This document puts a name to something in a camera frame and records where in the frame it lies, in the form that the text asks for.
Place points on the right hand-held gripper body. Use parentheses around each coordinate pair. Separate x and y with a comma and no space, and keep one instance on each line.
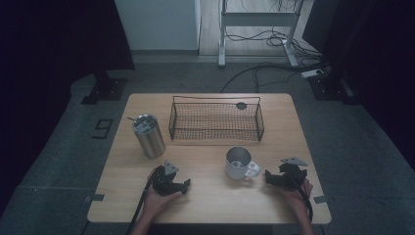
(293,174)

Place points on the person's left hand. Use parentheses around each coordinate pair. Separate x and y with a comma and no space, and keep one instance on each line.
(156,204)

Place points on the black stand base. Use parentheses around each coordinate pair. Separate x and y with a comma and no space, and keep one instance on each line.
(106,89)
(329,88)

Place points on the white metal mug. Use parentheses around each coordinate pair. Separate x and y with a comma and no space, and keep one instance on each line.
(238,166)

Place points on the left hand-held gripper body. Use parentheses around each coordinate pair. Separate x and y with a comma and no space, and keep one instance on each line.
(162,181)

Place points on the steel tumbler with lid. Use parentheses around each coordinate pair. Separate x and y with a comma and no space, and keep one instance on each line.
(150,138)

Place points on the person's right hand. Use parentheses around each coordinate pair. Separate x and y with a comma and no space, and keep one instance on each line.
(298,199)

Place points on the white desk frame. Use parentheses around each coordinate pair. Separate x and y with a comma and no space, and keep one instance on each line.
(257,19)

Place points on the white cabinet panel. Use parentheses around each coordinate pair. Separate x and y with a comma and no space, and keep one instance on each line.
(160,24)

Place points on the white power strip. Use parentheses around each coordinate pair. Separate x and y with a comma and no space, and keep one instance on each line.
(311,73)

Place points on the round black basket tag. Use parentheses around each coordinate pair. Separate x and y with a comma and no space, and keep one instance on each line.
(241,105)

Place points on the metal straw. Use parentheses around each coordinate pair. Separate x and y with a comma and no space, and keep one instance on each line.
(132,119)

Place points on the dark curtain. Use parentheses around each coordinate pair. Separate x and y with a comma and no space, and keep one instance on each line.
(49,49)
(375,49)

